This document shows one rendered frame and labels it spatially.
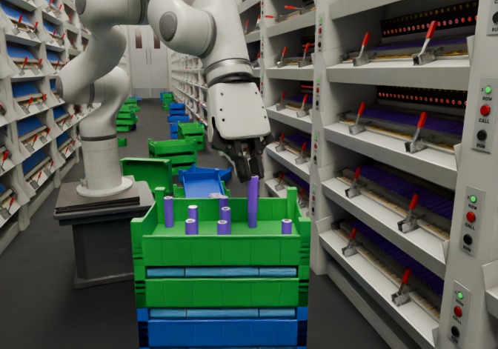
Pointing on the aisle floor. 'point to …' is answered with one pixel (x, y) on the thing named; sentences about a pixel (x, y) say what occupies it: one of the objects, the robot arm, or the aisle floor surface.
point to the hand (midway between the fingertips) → (250, 169)
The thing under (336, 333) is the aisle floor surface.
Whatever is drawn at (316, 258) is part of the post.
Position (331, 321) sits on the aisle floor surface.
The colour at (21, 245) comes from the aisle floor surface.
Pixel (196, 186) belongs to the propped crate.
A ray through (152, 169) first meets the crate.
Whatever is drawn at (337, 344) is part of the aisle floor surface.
